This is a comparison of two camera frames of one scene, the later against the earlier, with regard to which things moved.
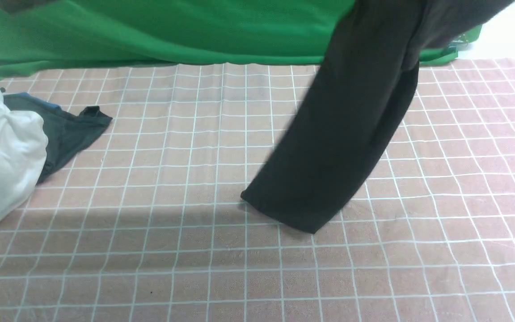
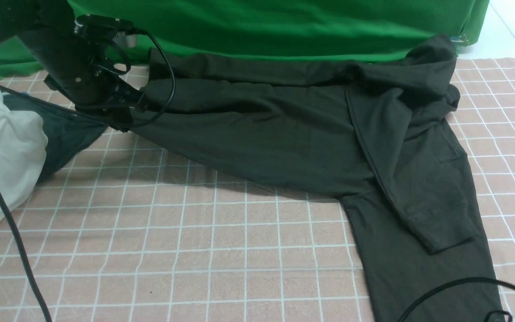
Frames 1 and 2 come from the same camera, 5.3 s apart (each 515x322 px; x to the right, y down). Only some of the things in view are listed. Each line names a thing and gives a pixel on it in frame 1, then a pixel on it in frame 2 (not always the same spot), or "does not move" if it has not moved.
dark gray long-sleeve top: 354,105 to 379,136
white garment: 9,150 does not move
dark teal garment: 66,132 does not move
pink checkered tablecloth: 146,222 does not move
